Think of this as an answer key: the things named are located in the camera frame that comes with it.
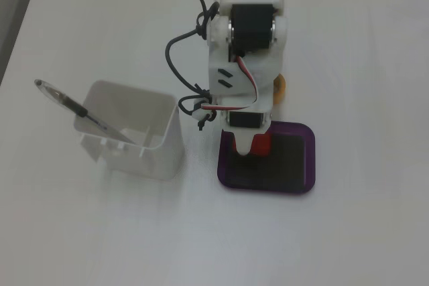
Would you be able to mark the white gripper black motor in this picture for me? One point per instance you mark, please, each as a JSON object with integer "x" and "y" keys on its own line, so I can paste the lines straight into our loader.
{"x": 245, "y": 120}

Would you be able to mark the red cube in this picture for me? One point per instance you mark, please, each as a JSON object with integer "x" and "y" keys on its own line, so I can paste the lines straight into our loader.
{"x": 261, "y": 144}

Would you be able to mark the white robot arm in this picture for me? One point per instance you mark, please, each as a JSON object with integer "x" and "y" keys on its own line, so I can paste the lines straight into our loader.
{"x": 248, "y": 31}

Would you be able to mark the white plastic box container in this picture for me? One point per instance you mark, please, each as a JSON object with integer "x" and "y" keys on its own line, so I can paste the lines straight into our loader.
{"x": 140, "y": 152}

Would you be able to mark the purple metal tray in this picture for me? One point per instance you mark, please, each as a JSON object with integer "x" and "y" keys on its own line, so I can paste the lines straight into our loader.
{"x": 288, "y": 165}

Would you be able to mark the yellow tape roll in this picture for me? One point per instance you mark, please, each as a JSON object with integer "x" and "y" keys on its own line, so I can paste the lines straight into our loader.
{"x": 279, "y": 88}

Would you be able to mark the black clear pen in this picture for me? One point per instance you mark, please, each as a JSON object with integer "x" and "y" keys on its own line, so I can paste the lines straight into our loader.
{"x": 72, "y": 106}

